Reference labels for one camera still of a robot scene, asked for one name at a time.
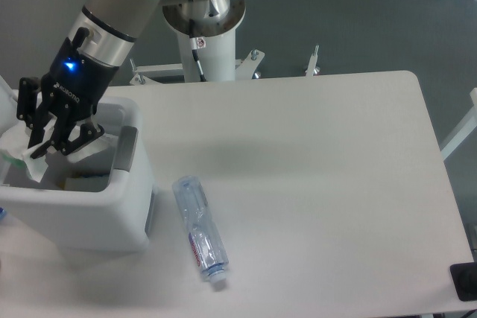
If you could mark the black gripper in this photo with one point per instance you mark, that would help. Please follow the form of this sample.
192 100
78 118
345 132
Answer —
71 91

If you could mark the clear plastic water bottle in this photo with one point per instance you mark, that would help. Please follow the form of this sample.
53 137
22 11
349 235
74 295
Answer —
210 256

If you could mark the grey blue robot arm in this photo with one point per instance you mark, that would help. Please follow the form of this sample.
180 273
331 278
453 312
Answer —
115 26

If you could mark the trash inside the can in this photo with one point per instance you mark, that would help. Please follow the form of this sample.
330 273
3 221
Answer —
83 182

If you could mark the white trash can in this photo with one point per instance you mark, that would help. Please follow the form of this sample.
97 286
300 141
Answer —
115 219

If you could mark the blue object at left edge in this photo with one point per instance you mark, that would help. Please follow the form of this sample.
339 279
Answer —
3 214

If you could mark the black device at table edge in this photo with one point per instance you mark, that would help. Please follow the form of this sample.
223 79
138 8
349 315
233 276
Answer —
464 279

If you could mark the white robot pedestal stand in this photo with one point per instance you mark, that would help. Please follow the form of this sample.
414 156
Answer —
206 35

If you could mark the white frame at right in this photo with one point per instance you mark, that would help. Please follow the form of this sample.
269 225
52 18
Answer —
461 131

